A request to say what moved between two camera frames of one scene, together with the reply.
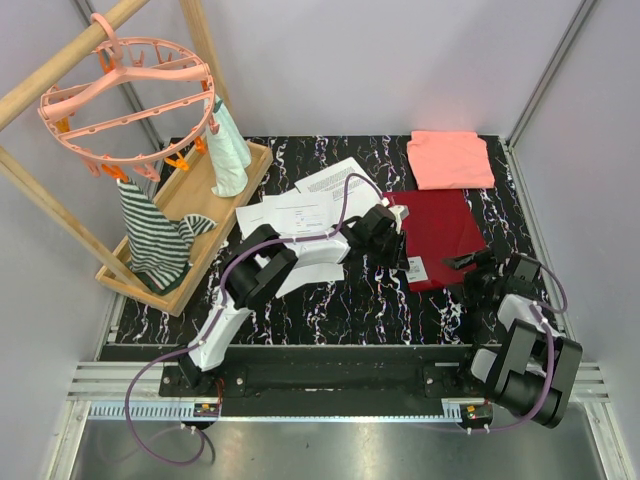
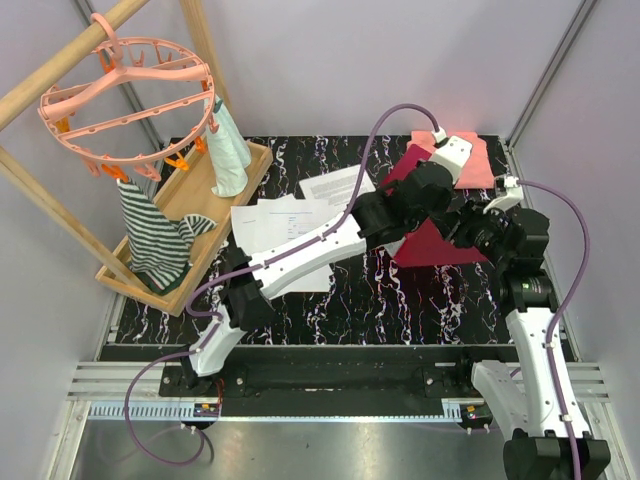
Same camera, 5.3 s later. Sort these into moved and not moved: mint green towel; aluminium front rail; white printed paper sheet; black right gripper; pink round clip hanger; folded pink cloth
Moved: white printed paper sheet; black right gripper
Not moved: aluminium front rail; mint green towel; folded pink cloth; pink round clip hanger
